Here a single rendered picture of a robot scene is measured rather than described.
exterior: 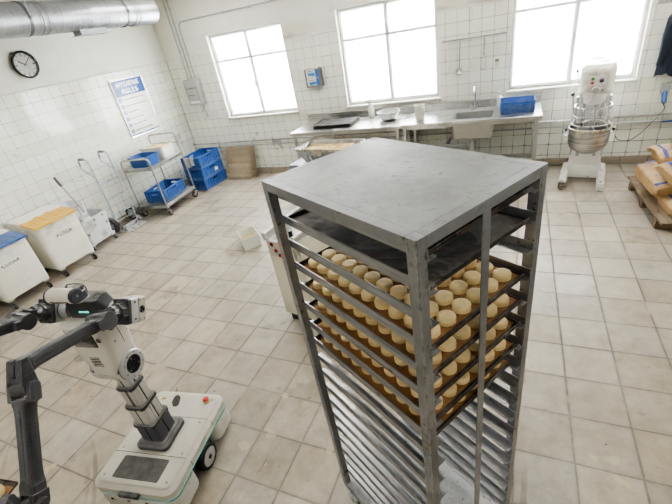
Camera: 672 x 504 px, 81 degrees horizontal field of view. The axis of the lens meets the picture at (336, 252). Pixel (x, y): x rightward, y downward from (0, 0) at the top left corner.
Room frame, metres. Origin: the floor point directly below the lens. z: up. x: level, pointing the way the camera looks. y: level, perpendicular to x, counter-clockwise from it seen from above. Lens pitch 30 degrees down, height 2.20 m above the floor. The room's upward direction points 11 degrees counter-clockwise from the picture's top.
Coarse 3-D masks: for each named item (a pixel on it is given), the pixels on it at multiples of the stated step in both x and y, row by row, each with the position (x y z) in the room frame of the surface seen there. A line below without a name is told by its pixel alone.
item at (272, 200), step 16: (272, 208) 1.16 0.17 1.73; (288, 240) 1.17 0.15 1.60; (288, 256) 1.16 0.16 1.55; (288, 272) 1.16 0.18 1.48; (304, 304) 1.17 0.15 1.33; (304, 320) 1.16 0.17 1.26; (304, 336) 1.17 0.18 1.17; (320, 368) 1.17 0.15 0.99; (320, 384) 1.16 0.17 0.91; (336, 432) 1.17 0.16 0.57; (336, 448) 1.16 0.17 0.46
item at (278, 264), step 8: (288, 232) 2.70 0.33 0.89; (296, 232) 2.77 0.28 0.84; (304, 240) 2.64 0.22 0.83; (312, 240) 2.71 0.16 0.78; (312, 248) 2.69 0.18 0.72; (320, 248) 2.77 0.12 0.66; (272, 256) 2.77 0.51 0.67; (304, 256) 2.60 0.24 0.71; (280, 264) 2.73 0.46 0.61; (280, 272) 2.74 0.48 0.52; (280, 280) 2.76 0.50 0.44; (304, 280) 2.60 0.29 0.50; (280, 288) 2.78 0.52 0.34; (288, 288) 2.72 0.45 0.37; (288, 296) 2.74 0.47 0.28; (304, 296) 2.63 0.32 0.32; (288, 304) 2.75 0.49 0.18; (296, 312) 2.71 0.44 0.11
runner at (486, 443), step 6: (456, 420) 1.10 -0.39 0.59; (462, 420) 1.07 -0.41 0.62; (462, 426) 1.06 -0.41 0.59; (468, 426) 1.05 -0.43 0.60; (468, 432) 1.03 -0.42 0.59; (474, 432) 1.02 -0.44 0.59; (474, 438) 1.00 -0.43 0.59; (486, 438) 0.97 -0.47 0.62; (486, 444) 0.96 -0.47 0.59; (492, 444) 0.95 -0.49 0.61; (492, 450) 0.93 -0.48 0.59; (498, 450) 0.93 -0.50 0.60; (498, 456) 0.91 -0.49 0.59; (504, 456) 0.90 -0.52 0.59; (510, 456) 0.88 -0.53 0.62; (504, 462) 0.88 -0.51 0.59
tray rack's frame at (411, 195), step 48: (384, 144) 1.32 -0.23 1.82; (288, 192) 1.04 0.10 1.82; (336, 192) 0.97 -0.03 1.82; (384, 192) 0.91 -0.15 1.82; (432, 192) 0.85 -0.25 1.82; (480, 192) 0.80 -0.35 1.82; (384, 240) 0.72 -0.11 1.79; (432, 240) 0.67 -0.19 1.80; (480, 288) 0.77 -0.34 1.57; (528, 288) 0.88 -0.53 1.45; (480, 336) 0.77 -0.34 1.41; (432, 384) 0.65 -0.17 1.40; (480, 384) 0.77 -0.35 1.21; (432, 432) 0.65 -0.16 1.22; (480, 432) 0.78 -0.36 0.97; (432, 480) 0.64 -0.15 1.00
